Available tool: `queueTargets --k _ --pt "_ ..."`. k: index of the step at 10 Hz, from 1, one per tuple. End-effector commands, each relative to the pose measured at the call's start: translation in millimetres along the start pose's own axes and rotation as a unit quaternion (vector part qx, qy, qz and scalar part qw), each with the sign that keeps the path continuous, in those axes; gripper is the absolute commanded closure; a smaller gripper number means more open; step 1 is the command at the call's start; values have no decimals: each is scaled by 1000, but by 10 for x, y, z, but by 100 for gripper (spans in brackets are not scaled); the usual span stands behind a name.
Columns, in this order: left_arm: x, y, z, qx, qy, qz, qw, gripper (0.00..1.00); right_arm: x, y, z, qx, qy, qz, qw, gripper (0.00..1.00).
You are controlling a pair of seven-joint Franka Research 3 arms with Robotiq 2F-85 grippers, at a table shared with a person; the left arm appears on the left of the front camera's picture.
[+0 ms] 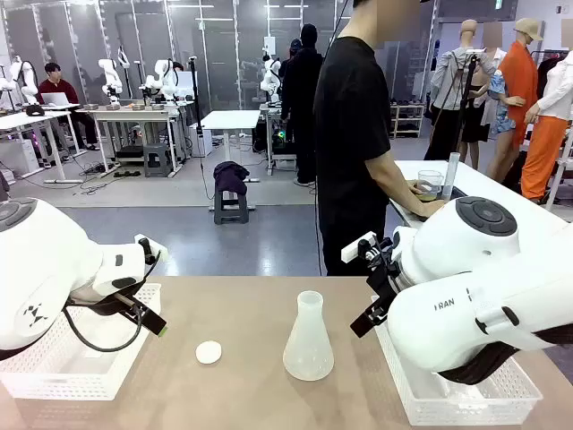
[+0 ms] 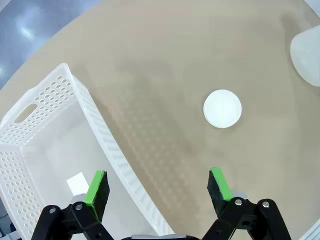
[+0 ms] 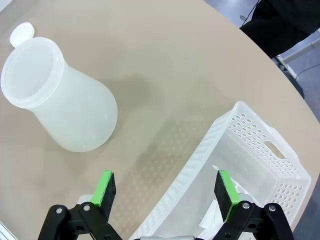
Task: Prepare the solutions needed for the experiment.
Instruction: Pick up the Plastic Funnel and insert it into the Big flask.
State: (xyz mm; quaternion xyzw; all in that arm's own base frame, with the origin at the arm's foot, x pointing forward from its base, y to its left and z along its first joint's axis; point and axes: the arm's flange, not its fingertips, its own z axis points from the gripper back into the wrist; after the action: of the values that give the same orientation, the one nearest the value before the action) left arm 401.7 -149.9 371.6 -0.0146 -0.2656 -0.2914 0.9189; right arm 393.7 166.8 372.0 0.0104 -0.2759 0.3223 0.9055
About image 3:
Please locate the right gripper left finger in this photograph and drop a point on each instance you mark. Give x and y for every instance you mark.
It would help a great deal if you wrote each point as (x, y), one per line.
(103, 192)

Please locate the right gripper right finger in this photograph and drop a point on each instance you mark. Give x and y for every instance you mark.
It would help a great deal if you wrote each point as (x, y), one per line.
(225, 195)

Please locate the white perforated plastic basket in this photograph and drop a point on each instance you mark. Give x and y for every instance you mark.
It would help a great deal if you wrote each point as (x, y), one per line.
(250, 130)

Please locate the translucent plastic conical flask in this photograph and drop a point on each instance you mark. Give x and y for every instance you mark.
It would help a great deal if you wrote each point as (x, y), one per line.
(75, 112)

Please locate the round white flask cap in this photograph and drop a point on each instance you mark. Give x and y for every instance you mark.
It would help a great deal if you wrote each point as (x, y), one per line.
(21, 33)

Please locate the white paper label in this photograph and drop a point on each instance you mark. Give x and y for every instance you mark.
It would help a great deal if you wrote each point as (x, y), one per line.
(211, 215)

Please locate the person in black t-shirt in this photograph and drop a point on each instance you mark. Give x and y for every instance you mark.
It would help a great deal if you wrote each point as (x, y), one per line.
(275, 25)

